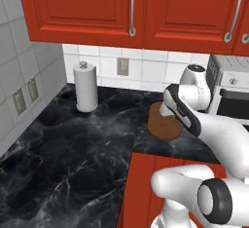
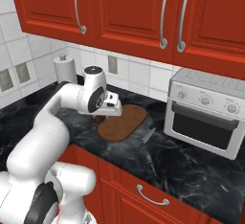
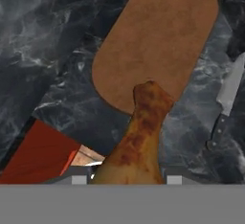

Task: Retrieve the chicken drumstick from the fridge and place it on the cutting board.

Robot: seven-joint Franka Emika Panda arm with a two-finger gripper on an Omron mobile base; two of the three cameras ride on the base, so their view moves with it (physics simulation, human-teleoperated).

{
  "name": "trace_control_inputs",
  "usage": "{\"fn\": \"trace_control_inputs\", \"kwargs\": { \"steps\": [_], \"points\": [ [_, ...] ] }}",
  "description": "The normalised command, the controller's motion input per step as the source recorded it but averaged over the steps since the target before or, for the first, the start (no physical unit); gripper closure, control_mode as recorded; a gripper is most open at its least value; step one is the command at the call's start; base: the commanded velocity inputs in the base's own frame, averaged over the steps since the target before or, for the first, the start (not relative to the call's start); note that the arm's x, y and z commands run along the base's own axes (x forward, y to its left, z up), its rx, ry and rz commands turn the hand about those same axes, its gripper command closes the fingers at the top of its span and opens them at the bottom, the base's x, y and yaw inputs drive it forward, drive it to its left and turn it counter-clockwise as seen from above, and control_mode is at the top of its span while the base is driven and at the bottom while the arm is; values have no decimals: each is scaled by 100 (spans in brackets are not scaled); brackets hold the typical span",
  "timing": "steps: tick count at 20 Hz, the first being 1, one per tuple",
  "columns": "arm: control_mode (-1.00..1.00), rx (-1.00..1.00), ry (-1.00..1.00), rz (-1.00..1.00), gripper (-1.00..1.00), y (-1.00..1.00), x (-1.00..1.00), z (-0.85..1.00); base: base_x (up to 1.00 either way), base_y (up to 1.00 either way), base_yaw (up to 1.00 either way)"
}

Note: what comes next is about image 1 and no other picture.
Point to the white toaster oven knob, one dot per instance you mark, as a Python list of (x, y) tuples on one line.
[(232, 81)]

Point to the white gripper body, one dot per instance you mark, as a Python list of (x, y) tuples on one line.
[(166, 111)]

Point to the white toaster oven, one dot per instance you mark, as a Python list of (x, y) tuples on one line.
[(231, 102)]

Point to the white paper towel roll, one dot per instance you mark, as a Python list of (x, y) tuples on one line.
[(86, 89)]

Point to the red wall cupboard door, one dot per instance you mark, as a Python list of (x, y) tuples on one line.
[(191, 11), (81, 7), (245, 11)]

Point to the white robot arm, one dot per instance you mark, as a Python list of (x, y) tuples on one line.
[(223, 134)]

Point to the grey wall outlet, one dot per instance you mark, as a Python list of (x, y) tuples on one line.
[(19, 101), (32, 90), (123, 66)]

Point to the round brown cutting board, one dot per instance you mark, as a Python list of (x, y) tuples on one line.
[(162, 128)]

